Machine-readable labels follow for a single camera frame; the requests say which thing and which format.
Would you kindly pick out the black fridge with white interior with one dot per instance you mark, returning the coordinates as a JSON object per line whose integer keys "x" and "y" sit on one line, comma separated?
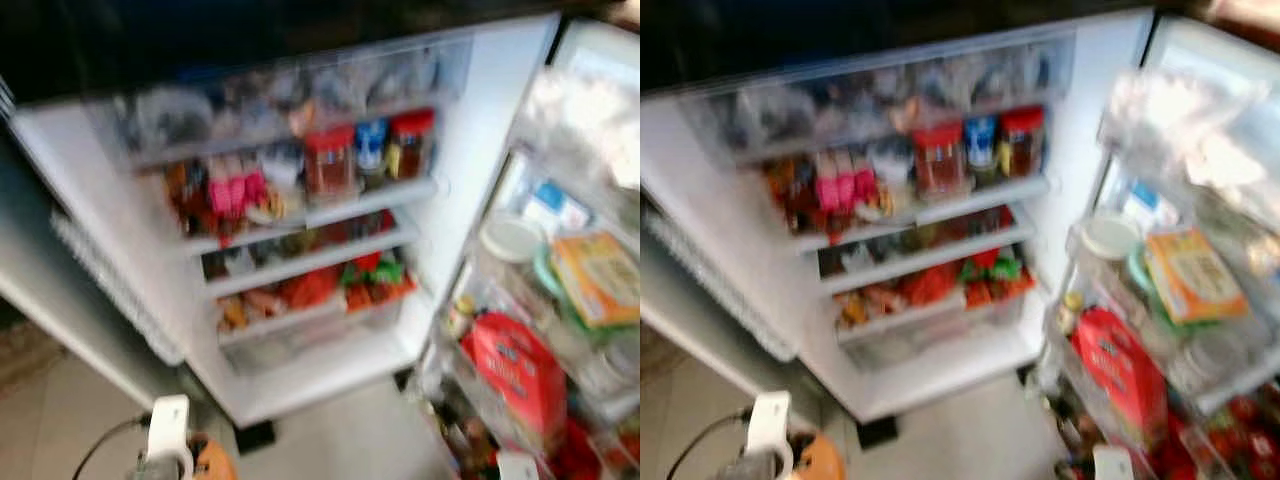
{"x": 1060, "y": 250}
{"x": 440, "y": 250}

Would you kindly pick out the red food box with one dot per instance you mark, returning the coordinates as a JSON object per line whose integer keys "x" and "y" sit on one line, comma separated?
{"x": 515, "y": 375}
{"x": 1120, "y": 370}

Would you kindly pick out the large red lidded jar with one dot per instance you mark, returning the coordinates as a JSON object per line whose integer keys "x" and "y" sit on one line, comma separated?
{"x": 330, "y": 170}
{"x": 938, "y": 165}

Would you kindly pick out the pink food packets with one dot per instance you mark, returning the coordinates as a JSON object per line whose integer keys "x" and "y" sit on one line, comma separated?
{"x": 237, "y": 188}
{"x": 846, "y": 184}

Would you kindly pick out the white lidded container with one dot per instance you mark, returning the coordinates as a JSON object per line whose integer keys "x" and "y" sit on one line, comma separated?
{"x": 512, "y": 238}
{"x": 1112, "y": 236}

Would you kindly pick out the red tomatoes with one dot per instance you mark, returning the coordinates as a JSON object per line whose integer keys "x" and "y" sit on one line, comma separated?
{"x": 1235, "y": 440}
{"x": 590, "y": 455}

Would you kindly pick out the red and green food packets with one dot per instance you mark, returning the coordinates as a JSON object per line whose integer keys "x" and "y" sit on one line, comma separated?
{"x": 378, "y": 278}
{"x": 995, "y": 276}

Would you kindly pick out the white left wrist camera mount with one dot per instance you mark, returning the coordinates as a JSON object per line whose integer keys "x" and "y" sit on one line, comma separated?
{"x": 168, "y": 430}
{"x": 770, "y": 428}

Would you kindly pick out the yellow food box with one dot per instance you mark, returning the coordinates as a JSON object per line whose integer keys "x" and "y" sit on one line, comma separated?
{"x": 1183, "y": 275}
{"x": 597, "y": 278}

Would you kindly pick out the blue lidded jar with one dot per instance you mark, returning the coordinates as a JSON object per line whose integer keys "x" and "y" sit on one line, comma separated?
{"x": 372, "y": 150}
{"x": 981, "y": 147}

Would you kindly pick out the orange food packet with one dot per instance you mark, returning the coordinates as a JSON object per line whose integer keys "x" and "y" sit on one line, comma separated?
{"x": 310, "y": 288}
{"x": 930, "y": 284}

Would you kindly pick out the blue and white carton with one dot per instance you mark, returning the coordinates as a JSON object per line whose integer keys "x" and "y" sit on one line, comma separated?
{"x": 1150, "y": 205}
{"x": 555, "y": 208}

